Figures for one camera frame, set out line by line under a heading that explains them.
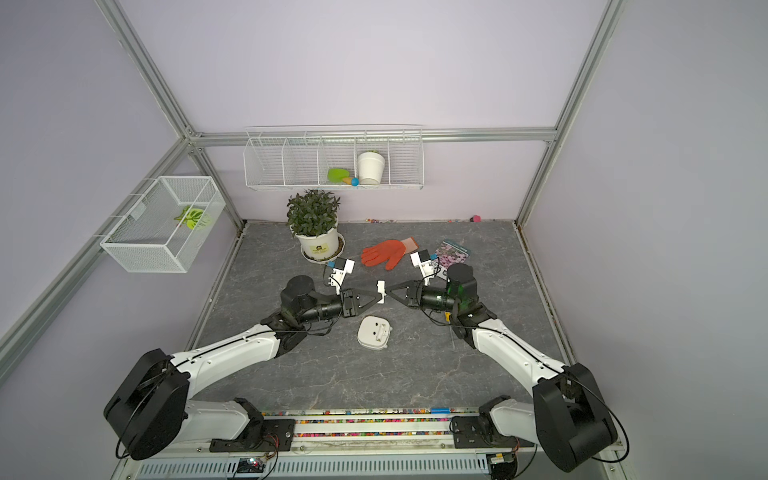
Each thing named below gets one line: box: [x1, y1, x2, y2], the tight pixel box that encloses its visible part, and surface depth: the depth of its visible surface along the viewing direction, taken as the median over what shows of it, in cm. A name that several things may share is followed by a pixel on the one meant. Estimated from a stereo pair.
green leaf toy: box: [173, 205, 212, 230], surface depth 84 cm
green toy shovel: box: [327, 168, 352, 185], surface depth 101 cm
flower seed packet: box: [435, 239, 471, 269], surface depth 114 cm
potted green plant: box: [286, 189, 345, 265], surface depth 101 cm
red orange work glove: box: [361, 237, 419, 271], surface depth 114 cm
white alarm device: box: [357, 316, 393, 349], surface depth 89 cm
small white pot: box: [358, 151, 386, 185], surface depth 94 cm
